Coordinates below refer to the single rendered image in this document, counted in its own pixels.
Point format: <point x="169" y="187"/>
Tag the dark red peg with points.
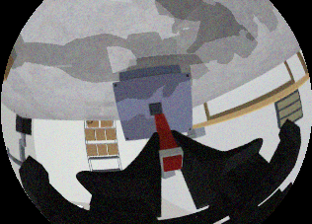
<point x="171" y="156"/>

